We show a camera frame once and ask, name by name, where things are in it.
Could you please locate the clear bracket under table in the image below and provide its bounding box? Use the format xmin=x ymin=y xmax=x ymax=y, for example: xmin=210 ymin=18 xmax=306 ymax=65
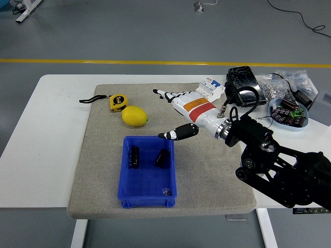
xmin=225 ymin=213 xmax=248 ymax=222

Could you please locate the black power adapter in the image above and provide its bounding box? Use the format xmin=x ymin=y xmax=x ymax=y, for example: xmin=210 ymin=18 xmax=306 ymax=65
xmin=293 ymin=89 xmax=313 ymax=109

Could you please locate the white metal stand frame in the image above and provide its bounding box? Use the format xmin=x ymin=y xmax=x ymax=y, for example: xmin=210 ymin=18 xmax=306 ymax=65
xmin=15 ymin=0 xmax=43 ymax=24

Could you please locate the yellow tape measure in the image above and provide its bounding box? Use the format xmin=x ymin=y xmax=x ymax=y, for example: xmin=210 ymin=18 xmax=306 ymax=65
xmin=79 ymin=94 xmax=129 ymax=113

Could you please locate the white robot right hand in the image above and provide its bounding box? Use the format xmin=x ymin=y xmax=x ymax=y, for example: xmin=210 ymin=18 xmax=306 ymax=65
xmin=153 ymin=88 xmax=229 ymax=141

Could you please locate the black device with glossy lid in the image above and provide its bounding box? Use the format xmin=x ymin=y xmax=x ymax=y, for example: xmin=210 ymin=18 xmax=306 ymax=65
xmin=224 ymin=66 xmax=267 ymax=108

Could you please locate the light blue bowl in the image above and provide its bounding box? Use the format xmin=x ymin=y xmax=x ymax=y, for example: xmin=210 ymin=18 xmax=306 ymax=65
xmin=267 ymin=97 xmax=310 ymax=131

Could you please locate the white floor plug with cord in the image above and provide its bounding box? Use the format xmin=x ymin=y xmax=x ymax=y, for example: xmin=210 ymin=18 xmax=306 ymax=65
xmin=193 ymin=0 xmax=218 ymax=13

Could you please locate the clear bag of screws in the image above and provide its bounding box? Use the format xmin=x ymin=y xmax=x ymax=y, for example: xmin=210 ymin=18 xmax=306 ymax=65
xmin=275 ymin=69 xmax=319 ymax=97

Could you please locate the table control panel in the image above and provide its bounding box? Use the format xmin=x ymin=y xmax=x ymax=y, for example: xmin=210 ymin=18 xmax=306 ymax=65
xmin=292 ymin=207 xmax=331 ymax=215

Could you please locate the blue plastic box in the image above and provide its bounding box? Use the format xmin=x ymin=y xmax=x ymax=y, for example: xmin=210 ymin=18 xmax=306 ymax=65
xmin=117 ymin=134 xmax=178 ymax=209

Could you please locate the grey box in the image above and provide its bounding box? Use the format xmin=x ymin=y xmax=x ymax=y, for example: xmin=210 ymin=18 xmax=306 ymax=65
xmin=307 ymin=89 xmax=331 ymax=127

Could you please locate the black adapter cable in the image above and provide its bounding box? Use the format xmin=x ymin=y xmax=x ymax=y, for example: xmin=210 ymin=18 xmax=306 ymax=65
xmin=268 ymin=73 xmax=297 ymax=100

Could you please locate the black floor cable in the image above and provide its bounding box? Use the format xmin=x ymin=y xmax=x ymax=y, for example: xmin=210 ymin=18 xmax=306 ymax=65
xmin=266 ymin=0 xmax=331 ymax=39

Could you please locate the white circuit breaker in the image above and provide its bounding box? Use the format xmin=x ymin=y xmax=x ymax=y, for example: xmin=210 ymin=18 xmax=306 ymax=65
xmin=195 ymin=79 xmax=225 ymax=102

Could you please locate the black cylindrical battery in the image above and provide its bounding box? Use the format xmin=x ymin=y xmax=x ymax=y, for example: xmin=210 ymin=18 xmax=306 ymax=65
xmin=154 ymin=148 xmax=170 ymax=168
xmin=128 ymin=145 xmax=141 ymax=170

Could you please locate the yellow lemon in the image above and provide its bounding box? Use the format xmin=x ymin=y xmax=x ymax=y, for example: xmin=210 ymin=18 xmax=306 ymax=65
xmin=121 ymin=105 xmax=148 ymax=127

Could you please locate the white table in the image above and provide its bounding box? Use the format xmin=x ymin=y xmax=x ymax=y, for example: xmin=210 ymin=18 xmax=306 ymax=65
xmin=0 ymin=74 xmax=331 ymax=248

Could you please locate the thin black wire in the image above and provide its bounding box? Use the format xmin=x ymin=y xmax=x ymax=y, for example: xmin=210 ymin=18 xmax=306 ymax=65
xmin=258 ymin=115 xmax=275 ymax=128

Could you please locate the clear bag of metal nuts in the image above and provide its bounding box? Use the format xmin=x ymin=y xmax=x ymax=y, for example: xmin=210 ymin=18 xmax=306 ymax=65
xmin=258 ymin=73 xmax=291 ymax=101

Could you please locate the grey-brown felt mat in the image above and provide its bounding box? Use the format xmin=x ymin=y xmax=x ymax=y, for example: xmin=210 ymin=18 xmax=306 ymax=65
xmin=66 ymin=82 xmax=257 ymax=220

